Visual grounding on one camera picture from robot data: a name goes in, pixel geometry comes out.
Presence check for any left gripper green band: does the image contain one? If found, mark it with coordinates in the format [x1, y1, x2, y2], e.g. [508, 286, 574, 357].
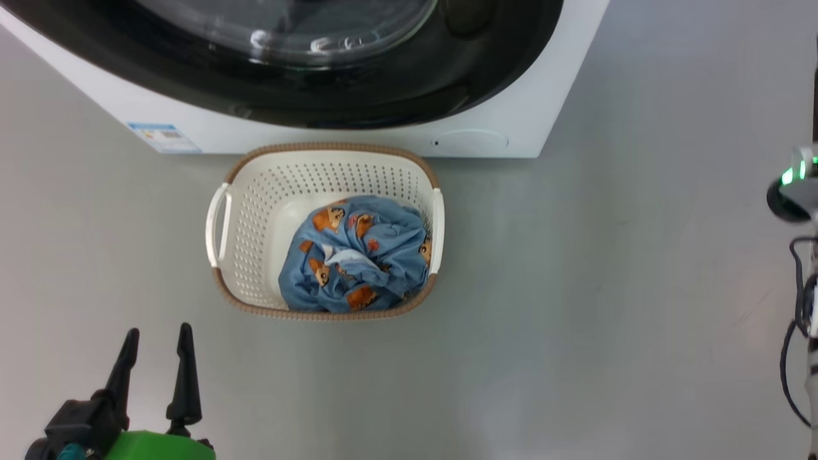
[26, 323, 217, 460]

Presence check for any blue bear-print garment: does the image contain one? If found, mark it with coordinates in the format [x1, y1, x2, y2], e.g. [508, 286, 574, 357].
[278, 195, 433, 314]

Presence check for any black glass washing machine door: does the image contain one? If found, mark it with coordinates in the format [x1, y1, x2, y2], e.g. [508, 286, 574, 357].
[0, 0, 564, 130]

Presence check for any cream perforated laundry basket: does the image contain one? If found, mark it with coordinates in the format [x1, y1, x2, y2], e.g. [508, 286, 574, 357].
[205, 142, 445, 321]

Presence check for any white front-load washing machine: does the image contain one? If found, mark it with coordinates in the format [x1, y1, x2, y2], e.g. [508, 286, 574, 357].
[0, 0, 611, 158]

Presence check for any blue energy label sticker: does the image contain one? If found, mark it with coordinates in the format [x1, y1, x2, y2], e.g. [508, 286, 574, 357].
[126, 123, 203, 155]

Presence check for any round white filter cover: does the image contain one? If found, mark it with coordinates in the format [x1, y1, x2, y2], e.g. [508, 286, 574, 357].
[429, 130, 510, 156]

